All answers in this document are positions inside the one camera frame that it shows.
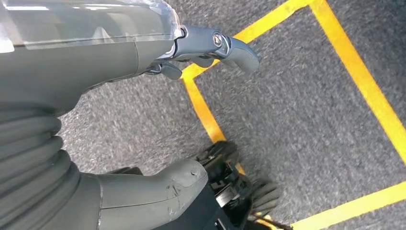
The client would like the yellow floor tape square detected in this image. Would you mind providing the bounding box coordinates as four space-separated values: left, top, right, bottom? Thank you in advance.
180 0 406 230

